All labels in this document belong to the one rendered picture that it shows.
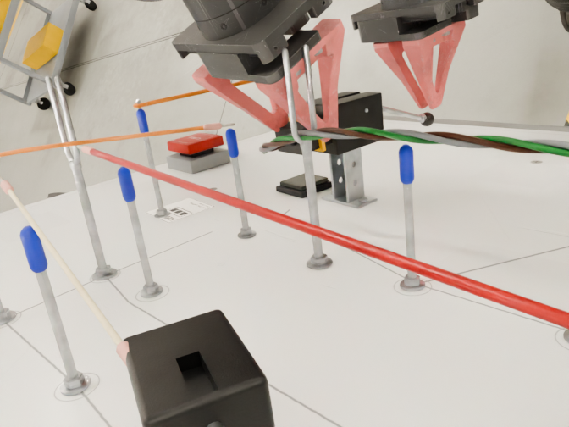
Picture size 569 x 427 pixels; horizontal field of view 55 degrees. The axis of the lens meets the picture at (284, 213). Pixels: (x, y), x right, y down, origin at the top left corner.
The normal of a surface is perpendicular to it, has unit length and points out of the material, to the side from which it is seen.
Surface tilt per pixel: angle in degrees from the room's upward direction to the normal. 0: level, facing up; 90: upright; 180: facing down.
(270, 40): 90
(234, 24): 71
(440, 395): 54
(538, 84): 0
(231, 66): 64
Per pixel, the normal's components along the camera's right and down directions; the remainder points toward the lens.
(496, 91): -0.67, -0.29
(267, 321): -0.12, -0.93
